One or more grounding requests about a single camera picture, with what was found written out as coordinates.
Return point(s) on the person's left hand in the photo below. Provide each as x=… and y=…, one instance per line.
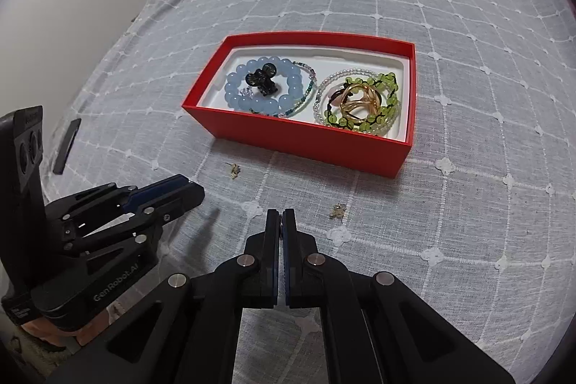
x=54, y=329

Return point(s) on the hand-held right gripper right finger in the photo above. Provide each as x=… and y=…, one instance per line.
x=289, y=231

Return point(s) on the red cardboard box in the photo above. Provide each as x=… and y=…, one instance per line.
x=292, y=141

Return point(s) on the small golden trinket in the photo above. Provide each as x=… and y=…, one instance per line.
x=337, y=211
x=234, y=170

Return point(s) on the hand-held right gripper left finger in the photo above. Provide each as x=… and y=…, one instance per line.
x=273, y=231

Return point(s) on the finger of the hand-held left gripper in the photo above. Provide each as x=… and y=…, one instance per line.
x=180, y=202
x=153, y=188

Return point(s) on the black phone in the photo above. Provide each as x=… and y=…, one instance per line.
x=67, y=145

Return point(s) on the gold bangle rings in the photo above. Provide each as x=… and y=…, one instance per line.
x=360, y=105

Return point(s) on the black hair claw clip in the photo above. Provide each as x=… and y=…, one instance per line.
x=261, y=80

